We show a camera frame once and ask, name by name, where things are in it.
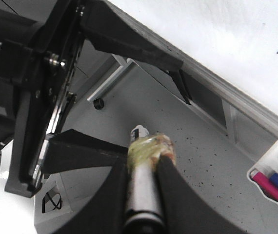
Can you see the white whiteboard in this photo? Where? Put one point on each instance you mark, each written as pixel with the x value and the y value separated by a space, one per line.
pixel 239 36

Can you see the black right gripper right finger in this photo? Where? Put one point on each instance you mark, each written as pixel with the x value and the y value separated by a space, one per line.
pixel 108 32

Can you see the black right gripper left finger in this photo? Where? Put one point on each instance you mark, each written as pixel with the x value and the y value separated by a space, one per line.
pixel 184 211

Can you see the pink marker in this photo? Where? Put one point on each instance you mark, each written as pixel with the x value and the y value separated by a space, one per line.
pixel 264 183

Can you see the white plastic marker tray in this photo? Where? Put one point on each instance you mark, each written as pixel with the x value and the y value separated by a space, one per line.
pixel 267 164

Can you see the grey aluminium whiteboard ledge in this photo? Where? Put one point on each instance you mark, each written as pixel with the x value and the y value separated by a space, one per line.
pixel 202 70

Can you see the taped white whiteboard marker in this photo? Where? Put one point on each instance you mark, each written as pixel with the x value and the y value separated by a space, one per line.
pixel 143 208

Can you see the silver aluminium bar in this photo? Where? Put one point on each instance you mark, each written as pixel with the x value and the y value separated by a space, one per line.
pixel 124 64

